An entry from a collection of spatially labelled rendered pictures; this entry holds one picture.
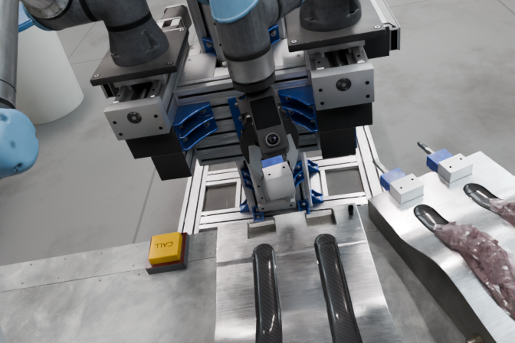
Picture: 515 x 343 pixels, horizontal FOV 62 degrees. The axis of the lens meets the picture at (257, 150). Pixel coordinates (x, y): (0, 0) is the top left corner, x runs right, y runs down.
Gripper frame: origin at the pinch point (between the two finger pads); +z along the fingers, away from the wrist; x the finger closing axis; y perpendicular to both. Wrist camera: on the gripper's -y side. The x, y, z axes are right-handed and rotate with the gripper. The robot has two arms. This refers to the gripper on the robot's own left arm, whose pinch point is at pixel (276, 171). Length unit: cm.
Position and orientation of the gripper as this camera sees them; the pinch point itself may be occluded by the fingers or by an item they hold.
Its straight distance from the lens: 80.4
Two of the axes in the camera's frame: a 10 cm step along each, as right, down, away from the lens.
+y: -2.1, -5.9, 7.8
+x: -9.6, 2.8, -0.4
